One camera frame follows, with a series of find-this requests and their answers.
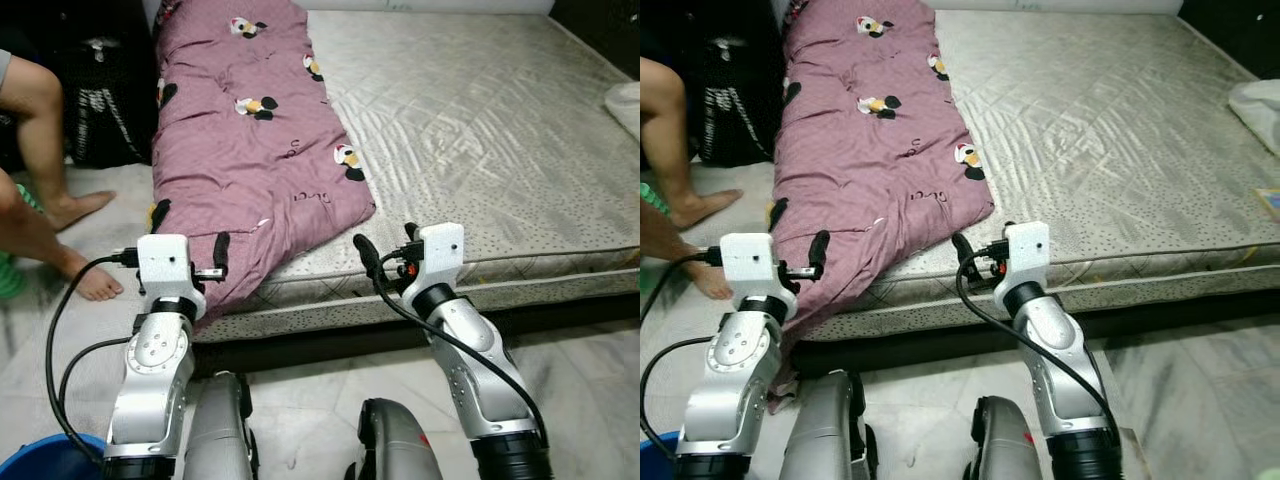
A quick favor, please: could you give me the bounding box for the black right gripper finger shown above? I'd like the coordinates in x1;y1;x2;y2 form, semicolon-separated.
950;232;982;282
352;233;387;284

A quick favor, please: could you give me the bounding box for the white pillow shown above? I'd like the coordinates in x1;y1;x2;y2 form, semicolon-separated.
1228;78;1280;156
603;80;641;141

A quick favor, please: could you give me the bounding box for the dark bed base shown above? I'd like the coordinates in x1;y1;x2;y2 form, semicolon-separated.
190;290;641;376
790;285;1280;371

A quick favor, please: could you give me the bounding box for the pink cartoon print quilt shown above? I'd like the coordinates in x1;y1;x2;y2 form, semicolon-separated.
150;0;379;326
765;0;996;411

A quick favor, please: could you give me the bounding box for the person's bare leg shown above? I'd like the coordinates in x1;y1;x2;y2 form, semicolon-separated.
0;168;126;303
0;55;118;233
640;200;736;301
640;55;746;231

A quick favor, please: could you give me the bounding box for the beige quilted mattress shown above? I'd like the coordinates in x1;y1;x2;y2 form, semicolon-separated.
195;10;641;346
800;10;1280;341

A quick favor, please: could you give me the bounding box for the black bag with white print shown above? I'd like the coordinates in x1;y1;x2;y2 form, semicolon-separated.
695;30;786;169
62;28;159;169

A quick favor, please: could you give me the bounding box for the blue plastic bucket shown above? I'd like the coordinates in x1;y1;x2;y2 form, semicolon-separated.
640;430;686;480
0;432;109;480

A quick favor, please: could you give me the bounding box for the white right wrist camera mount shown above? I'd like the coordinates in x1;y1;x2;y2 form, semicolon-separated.
992;222;1051;299
400;222;466;301

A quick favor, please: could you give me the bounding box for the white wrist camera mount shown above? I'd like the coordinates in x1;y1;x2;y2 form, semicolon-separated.
992;222;1051;299
136;234;209;321
400;222;466;301
720;233;796;321

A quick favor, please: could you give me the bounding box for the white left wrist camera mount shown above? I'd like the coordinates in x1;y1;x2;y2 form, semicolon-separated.
720;233;796;321
136;234;209;321

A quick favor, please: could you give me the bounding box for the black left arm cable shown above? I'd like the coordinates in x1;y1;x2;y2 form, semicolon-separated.
44;248;141;466
640;246;725;461

